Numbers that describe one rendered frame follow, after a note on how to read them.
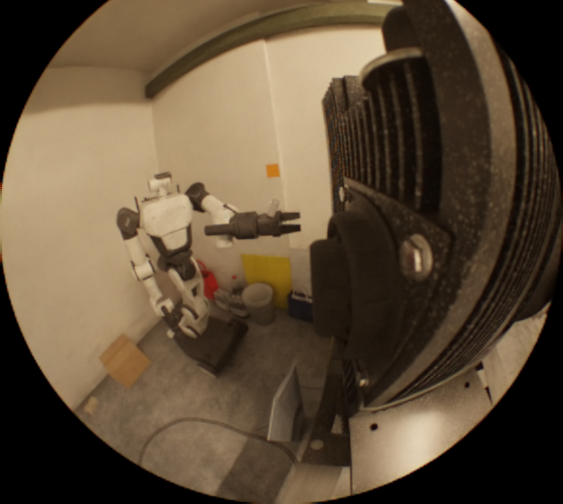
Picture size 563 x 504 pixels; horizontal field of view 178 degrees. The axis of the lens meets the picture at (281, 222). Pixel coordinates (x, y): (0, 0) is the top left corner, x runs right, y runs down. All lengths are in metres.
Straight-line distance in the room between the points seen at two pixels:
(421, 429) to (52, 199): 2.29
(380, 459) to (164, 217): 1.13
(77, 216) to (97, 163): 0.51
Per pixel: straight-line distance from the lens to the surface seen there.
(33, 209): 1.91
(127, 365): 1.97
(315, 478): 0.80
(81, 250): 1.91
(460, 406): 0.68
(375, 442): 0.57
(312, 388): 1.49
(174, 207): 0.91
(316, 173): 1.34
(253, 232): 0.54
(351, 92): 0.39
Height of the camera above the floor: 1.44
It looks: 20 degrees down
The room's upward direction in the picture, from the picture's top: 8 degrees counter-clockwise
